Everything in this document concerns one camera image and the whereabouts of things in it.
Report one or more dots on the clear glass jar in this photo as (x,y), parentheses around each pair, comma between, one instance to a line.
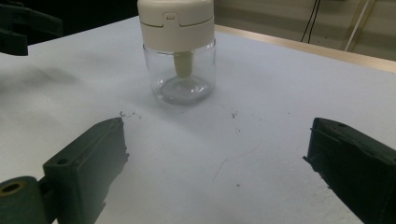
(199,74)

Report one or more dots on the wooden table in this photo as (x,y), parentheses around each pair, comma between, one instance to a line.
(311,48)

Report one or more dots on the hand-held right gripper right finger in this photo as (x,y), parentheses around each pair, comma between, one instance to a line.
(358,161)

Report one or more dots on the white table mat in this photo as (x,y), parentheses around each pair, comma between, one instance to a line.
(193,149)

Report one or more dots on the cream plastic jar lid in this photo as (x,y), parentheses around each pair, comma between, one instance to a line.
(177,28)

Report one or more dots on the wooden wall strip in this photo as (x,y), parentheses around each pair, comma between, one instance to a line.
(358,25)

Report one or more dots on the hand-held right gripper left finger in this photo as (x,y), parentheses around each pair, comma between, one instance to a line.
(90,165)

